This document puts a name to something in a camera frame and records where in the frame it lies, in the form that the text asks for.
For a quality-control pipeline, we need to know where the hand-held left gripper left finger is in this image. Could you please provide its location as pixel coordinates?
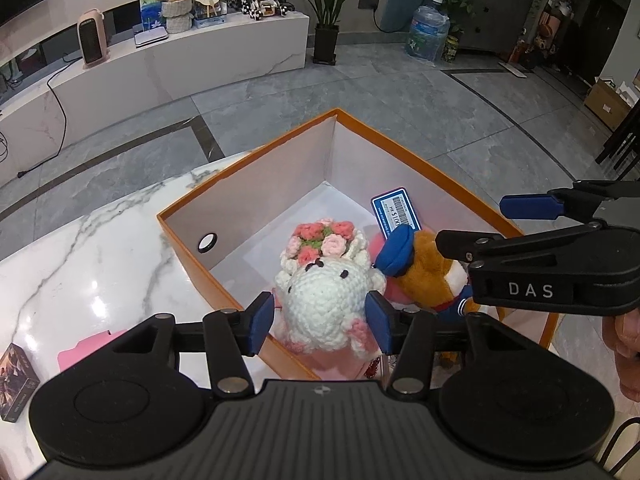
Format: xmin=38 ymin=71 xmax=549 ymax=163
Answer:
xmin=107 ymin=291 xmax=275 ymax=401

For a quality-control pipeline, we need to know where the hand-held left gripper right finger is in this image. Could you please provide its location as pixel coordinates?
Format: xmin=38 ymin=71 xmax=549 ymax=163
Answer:
xmin=365 ymin=291 xmax=543 ymax=401

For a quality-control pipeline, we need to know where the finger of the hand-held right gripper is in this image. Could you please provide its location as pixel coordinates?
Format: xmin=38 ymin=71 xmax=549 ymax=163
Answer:
xmin=499 ymin=179 xmax=640 ymax=228
xmin=434 ymin=220 xmax=608 ymax=265

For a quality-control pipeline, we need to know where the white crochet doll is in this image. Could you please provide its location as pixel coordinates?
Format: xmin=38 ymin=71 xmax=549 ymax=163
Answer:
xmin=270 ymin=217 xmax=390 ymax=383

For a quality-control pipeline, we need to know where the raccoon plush with blue hat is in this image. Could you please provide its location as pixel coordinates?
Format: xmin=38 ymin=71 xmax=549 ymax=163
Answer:
xmin=369 ymin=224 xmax=501 ymax=363

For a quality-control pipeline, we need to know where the blue plastic card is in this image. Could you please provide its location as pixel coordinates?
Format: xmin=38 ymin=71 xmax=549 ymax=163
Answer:
xmin=371 ymin=186 xmax=426 ymax=241

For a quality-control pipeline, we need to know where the orange storage box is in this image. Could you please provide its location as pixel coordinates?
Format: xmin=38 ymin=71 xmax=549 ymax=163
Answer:
xmin=156 ymin=107 xmax=561 ymax=381

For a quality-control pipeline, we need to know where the pink box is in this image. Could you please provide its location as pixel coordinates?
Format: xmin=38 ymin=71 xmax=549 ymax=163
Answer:
xmin=57 ymin=330 xmax=133 ymax=373

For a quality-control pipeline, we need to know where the person's right hand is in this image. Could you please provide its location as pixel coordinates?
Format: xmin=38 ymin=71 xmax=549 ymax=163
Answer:
xmin=601 ymin=307 xmax=640 ymax=403

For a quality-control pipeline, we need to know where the dark wooden table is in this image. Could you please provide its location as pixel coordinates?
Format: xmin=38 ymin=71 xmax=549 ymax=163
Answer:
xmin=595 ymin=105 xmax=640 ymax=181

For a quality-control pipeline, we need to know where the cardboard box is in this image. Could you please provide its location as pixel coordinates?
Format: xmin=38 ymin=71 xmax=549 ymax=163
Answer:
xmin=584 ymin=77 xmax=632 ymax=131

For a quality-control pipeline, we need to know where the blue water jug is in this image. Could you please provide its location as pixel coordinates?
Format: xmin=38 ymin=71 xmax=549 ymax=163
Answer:
xmin=404 ymin=0 xmax=451 ymax=63

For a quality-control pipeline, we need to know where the grey cabinet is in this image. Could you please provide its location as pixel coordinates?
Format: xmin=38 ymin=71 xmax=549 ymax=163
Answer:
xmin=452 ymin=0 xmax=538 ymax=56

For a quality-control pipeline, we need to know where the dark card box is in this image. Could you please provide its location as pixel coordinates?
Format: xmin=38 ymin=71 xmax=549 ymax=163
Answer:
xmin=0 ymin=342 xmax=41 ymax=422

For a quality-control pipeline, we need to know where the potted plant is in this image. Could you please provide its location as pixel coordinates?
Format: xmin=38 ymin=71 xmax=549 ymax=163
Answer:
xmin=290 ymin=0 xmax=386 ymax=67

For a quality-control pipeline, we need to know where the white marble TV cabinet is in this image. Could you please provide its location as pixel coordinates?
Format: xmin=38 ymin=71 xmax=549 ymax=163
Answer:
xmin=0 ymin=7 xmax=310 ymax=188

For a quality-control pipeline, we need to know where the white laptop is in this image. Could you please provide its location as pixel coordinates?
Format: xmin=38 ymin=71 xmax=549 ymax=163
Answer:
xmin=134 ymin=27 xmax=168 ymax=49

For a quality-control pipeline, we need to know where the small blue box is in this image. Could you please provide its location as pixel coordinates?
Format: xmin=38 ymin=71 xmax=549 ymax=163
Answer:
xmin=192 ymin=10 xmax=227 ymax=28

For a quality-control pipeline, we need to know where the black and white toy robot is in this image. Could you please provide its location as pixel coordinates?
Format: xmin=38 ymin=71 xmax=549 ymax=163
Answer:
xmin=227 ymin=0 xmax=296 ymax=21

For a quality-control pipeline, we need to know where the pink space heater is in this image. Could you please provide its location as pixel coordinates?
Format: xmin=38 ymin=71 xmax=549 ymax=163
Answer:
xmin=77 ymin=8 xmax=107 ymax=68

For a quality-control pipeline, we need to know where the green and blue painting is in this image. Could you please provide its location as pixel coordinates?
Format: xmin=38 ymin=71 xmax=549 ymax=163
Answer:
xmin=138 ymin=0 xmax=166 ymax=31

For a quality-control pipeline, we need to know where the black power cable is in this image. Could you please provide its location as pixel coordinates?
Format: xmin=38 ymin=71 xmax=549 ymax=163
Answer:
xmin=17 ymin=57 xmax=81 ymax=178

